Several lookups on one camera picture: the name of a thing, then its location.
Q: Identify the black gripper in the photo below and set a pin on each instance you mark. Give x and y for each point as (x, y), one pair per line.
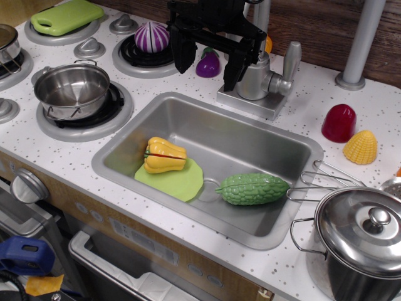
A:
(217, 24)

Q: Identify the silver toy faucet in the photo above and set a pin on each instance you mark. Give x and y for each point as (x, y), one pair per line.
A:
(263, 92)

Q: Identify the purple toy eggplant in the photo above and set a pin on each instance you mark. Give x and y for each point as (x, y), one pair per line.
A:
(209, 64)

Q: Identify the orange toy fruit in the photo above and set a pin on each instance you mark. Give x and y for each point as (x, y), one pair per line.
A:
(268, 44)

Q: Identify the purple white toy onion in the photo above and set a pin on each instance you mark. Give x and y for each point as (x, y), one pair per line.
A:
(152, 37)

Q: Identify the silver stove knob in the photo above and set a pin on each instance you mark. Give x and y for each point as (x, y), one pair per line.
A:
(123, 25)
(89, 49)

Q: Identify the yellow toy bell pepper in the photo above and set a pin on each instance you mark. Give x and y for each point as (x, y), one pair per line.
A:
(163, 156)

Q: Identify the silver sink basin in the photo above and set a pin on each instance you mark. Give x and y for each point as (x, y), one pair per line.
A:
(222, 143)

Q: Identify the light green toy plate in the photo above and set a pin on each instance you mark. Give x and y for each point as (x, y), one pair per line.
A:
(183, 185)

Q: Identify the green toy bitter gourd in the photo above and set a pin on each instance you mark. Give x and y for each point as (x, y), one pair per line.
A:
(252, 189)

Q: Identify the green toy cutting board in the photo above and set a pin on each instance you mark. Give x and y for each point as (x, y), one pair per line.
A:
(66, 17)

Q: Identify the red toy pepper half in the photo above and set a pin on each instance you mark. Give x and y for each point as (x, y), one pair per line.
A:
(339, 124)

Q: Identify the small steel pot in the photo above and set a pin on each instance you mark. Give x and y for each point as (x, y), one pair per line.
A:
(73, 91)

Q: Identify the yellow toy corn piece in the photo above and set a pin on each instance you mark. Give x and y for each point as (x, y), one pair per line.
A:
(361, 148)

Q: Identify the steel pot at left edge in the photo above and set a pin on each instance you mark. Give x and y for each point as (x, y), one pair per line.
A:
(10, 47)

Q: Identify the silver stove knob left edge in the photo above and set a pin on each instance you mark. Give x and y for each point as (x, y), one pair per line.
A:
(9, 109)

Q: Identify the silver oven knob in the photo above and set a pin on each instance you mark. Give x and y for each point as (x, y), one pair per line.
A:
(27, 188)

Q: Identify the blue clamp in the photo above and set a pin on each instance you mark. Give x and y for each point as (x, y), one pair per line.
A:
(26, 256)

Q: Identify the wire handled strainer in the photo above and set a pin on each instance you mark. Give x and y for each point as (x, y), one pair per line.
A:
(330, 177)

